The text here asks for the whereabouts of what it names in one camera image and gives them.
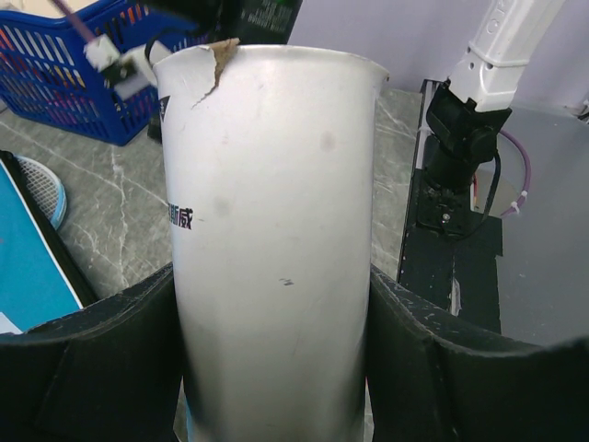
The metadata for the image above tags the blue racket cover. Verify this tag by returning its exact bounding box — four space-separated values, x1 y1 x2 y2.
1 151 98 334

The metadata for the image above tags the badminton racket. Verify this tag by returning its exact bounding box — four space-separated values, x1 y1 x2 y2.
16 156 67 229

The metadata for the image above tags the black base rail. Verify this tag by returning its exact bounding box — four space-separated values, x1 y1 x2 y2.
398 80 511 332

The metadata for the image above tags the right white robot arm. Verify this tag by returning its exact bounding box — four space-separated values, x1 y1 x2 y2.
129 1 562 195

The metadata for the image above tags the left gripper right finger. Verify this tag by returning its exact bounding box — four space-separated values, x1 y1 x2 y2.
366 268 588 441

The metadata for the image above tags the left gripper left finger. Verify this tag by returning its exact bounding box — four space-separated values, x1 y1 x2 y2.
1 264 182 441

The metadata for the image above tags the white shuttlecock tube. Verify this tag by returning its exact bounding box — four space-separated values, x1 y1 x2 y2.
154 41 388 441

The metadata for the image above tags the blue plastic basket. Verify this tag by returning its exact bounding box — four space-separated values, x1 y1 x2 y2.
1 1 205 145

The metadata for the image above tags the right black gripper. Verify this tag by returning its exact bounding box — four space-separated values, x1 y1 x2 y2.
139 0 303 45

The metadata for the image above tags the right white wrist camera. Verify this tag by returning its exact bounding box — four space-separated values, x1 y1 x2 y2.
84 35 156 100

